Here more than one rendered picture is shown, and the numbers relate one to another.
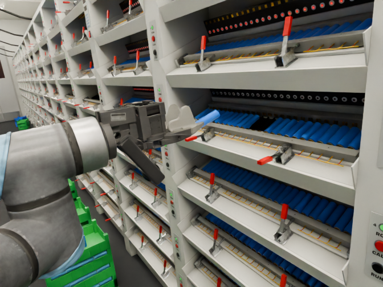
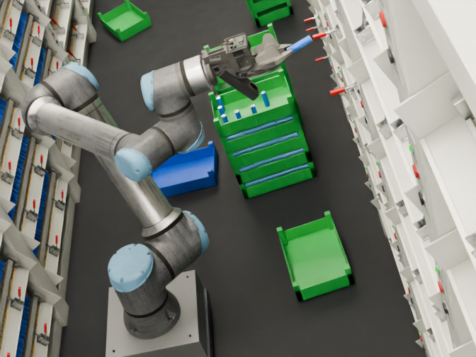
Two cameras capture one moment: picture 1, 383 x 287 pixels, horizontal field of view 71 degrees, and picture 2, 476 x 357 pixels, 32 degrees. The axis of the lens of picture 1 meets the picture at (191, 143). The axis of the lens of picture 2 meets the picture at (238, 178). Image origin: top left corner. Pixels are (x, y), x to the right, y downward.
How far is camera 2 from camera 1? 160 cm
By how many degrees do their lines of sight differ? 43
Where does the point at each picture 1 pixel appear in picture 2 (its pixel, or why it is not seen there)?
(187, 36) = not seen: outside the picture
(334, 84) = not seen: hidden behind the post
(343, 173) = not seen: hidden behind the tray
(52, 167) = (176, 95)
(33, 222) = (171, 125)
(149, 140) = (239, 72)
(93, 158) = (199, 89)
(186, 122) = (271, 55)
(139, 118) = (229, 60)
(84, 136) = (192, 76)
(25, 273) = (168, 151)
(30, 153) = (163, 88)
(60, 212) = (184, 119)
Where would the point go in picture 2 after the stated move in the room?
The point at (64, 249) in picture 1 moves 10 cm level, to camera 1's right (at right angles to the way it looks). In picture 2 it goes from (189, 139) to (222, 144)
